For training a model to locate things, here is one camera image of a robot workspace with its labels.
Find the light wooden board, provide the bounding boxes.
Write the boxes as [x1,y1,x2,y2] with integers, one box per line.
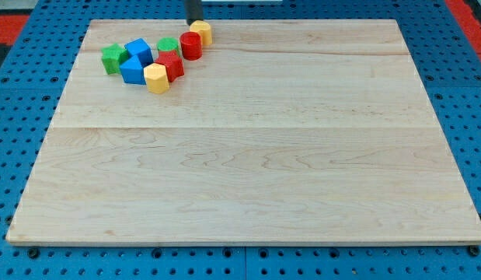
[6,19,481,247]

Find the red star block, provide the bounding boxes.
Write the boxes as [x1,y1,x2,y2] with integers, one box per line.
[155,51,185,82]

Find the yellow hexagon block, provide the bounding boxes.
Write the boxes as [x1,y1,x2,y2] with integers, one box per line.
[144,63,170,94]

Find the red cylinder block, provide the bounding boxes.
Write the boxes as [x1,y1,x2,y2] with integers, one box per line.
[180,31,202,61]

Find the green cylinder block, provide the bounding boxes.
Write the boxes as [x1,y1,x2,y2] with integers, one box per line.
[157,37,180,56]

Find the blue triangle block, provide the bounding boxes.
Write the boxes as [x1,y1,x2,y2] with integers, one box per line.
[120,56,146,85]

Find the blue cube block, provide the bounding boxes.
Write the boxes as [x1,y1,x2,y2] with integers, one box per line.
[124,38,154,66]

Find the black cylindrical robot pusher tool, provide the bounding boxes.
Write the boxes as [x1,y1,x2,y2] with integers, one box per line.
[183,0,204,26]

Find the green star block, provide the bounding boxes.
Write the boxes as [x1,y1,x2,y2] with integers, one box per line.
[101,44,129,75]

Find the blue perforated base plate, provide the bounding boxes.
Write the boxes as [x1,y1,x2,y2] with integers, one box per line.
[0,1,481,279]

